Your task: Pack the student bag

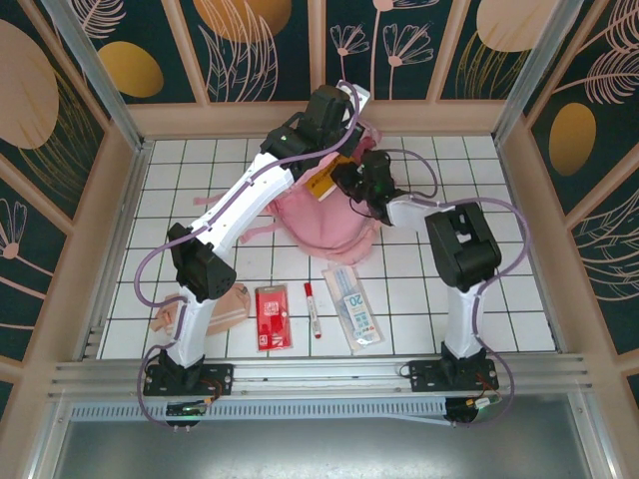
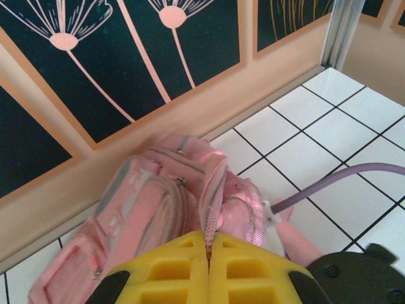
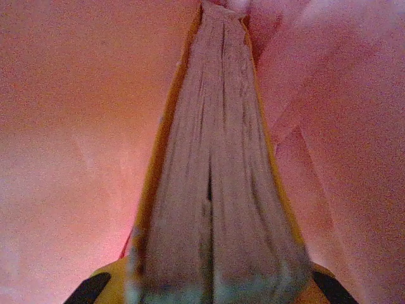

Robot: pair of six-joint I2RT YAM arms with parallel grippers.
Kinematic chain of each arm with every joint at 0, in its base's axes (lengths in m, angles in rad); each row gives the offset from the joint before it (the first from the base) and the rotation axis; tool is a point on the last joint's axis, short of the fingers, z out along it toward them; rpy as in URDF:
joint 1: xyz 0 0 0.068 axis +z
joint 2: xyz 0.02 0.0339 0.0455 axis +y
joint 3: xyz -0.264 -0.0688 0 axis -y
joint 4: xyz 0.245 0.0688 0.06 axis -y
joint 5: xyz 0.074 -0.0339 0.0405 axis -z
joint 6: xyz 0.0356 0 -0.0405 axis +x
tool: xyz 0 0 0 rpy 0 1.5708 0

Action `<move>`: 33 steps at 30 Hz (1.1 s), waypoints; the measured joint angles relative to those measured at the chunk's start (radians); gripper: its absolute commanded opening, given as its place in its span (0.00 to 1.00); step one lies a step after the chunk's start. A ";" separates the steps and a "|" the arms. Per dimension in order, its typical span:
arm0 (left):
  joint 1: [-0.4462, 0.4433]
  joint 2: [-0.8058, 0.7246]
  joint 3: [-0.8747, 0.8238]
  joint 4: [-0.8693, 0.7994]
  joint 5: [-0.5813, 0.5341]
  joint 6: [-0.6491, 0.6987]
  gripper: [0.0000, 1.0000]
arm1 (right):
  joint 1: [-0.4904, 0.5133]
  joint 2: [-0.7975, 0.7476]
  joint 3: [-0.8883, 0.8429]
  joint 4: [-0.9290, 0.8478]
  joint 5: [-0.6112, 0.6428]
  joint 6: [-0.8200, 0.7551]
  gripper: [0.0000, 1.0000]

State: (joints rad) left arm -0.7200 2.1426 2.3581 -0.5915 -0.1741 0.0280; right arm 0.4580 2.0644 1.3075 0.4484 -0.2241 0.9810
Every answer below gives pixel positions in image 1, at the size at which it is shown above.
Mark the yellow illustrated book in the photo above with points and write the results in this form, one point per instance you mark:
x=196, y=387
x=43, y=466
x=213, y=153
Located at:
x=324, y=182

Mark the pink school backpack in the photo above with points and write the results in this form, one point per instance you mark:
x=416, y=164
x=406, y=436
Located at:
x=324, y=224

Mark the clear ruler set packet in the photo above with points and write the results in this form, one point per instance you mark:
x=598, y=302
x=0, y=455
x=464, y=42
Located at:
x=357, y=314

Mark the red white marker pen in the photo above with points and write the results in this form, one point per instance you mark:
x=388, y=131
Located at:
x=312, y=309

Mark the red notebook packet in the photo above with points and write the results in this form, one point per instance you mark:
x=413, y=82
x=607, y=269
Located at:
x=272, y=319

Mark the peach striped pencil case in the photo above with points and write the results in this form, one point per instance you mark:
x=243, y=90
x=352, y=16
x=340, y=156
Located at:
x=234, y=307

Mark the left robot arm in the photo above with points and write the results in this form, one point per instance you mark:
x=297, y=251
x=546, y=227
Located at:
x=249, y=199

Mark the small controller circuit board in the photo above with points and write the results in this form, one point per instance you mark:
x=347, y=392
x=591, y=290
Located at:
x=491, y=403
x=187, y=409

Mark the grey metal panel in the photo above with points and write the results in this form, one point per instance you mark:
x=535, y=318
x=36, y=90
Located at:
x=319, y=454

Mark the aluminium mounting rail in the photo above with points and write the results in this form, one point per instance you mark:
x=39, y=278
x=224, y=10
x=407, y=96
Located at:
x=319, y=371

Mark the aluminium frame post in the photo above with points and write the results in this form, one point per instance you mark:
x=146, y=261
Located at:
x=95, y=75
x=529, y=70

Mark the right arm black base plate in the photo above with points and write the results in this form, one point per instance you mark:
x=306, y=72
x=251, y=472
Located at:
x=424, y=374

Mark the aluminium side rail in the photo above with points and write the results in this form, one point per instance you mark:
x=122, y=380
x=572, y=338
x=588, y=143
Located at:
x=125, y=214

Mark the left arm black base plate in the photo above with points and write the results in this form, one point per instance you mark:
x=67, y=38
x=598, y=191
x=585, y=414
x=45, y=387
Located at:
x=219, y=379

